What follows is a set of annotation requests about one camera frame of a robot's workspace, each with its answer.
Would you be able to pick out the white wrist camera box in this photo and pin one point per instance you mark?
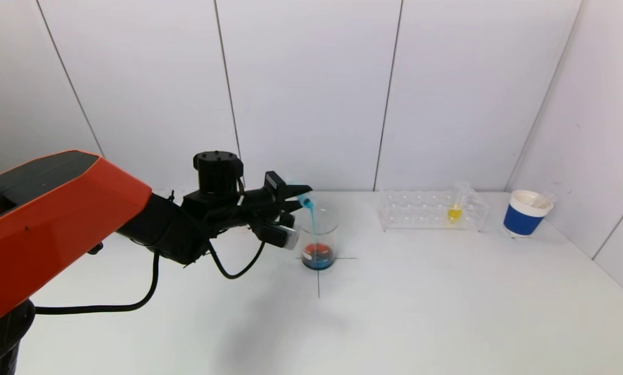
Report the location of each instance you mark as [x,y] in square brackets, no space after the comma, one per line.
[283,237]

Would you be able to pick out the test tube with blue pigment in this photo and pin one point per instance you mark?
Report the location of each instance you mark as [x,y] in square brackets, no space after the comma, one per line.
[305,200]

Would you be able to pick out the test tube with yellow pigment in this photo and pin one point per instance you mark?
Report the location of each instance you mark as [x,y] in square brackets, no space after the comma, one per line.
[453,213]

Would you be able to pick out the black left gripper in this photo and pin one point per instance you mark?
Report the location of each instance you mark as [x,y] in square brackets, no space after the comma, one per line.
[275,188]

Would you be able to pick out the test tube with red pigment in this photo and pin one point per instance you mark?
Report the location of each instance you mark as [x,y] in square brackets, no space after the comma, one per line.
[543,199]

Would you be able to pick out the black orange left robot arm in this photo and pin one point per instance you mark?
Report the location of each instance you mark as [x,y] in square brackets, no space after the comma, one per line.
[56,219]

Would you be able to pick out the clear glass beaker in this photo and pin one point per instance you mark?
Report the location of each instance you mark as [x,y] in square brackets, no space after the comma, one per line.
[319,255]

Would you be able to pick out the clear acrylic test tube rack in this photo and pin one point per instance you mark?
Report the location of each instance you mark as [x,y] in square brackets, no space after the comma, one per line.
[426,211]

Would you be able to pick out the blue white paper cup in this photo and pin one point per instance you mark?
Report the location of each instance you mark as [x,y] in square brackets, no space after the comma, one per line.
[520,221]

